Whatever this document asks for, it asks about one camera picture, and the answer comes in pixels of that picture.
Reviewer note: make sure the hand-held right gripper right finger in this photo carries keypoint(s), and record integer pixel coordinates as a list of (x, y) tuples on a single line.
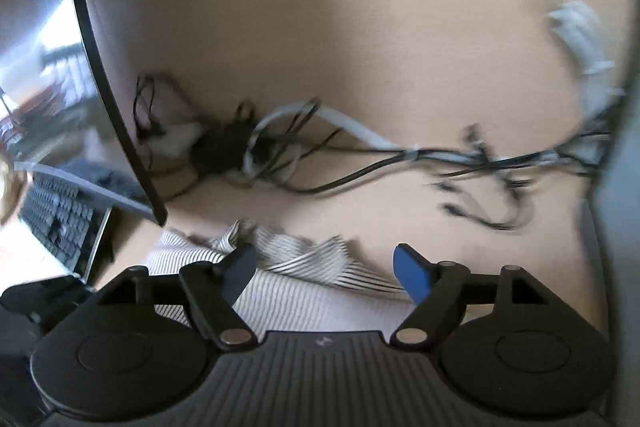
[(412, 274)]

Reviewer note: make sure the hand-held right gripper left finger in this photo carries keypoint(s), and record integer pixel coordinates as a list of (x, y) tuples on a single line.
[(237, 274)]

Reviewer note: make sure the striped long-sleeve shirt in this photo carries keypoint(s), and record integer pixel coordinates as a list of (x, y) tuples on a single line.
[(300, 297)]

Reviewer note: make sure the black keyboard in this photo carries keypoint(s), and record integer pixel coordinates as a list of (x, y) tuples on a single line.
[(55, 217)]

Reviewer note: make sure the white computer case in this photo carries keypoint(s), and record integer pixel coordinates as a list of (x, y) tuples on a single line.
[(617, 217)]

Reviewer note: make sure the black curved monitor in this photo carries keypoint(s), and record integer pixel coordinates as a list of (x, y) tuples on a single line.
[(40, 17)]

